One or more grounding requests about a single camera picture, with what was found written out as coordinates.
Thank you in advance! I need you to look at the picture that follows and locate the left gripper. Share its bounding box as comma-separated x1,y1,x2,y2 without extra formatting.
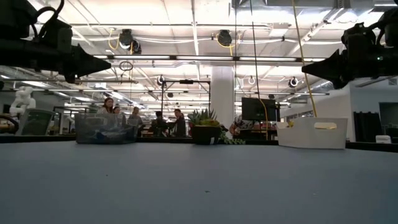
51,43,112,84

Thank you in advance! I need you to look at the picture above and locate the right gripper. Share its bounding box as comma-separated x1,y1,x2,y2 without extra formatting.
301,46,398,90

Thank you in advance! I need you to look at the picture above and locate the person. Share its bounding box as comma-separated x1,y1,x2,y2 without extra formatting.
170,108,187,137
96,96,115,114
113,106,127,125
127,106,144,127
149,110,169,137
229,114,259,136

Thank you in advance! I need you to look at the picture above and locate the dark translucent plastic bin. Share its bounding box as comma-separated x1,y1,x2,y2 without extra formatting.
73,112,140,145

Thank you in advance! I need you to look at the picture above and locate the dark cabinet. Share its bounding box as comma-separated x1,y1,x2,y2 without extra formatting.
353,111,379,142

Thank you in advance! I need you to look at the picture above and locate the black monitor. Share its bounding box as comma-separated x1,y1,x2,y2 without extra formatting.
241,96,278,122

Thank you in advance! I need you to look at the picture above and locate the white robot figure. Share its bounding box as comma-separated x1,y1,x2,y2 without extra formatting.
8,86,37,118

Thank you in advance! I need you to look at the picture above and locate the grey green chair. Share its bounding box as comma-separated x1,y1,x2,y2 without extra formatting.
15,108,56,136

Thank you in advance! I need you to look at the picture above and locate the potted succulent plant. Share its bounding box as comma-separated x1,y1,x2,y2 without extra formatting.
186,108,246,146

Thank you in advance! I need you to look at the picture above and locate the black ceiling cord reel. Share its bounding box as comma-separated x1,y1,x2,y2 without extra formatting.
119,28,142,55
216,29,234,47

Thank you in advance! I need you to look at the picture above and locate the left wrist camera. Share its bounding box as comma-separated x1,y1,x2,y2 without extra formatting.
37,18,74,54

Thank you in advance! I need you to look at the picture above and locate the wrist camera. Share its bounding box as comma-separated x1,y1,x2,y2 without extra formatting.
37,18,74,54
341,22,377,54

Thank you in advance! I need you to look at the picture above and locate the yellow hanging cable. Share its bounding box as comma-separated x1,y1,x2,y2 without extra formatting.
290,0,318,118

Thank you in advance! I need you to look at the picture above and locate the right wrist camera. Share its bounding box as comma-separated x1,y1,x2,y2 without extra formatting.
341,22,377,54

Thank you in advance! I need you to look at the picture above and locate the white plastic bin with handles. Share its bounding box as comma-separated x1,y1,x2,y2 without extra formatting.
275,116,349,149

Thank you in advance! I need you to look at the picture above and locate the black hanging cable with coil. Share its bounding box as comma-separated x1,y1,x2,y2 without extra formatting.
249,0,264,142

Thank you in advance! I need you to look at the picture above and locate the black frame stand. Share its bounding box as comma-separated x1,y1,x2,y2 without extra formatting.
160,78,212,121

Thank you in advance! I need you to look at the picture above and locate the black ring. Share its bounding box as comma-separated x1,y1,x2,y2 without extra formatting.
0,114,20,135

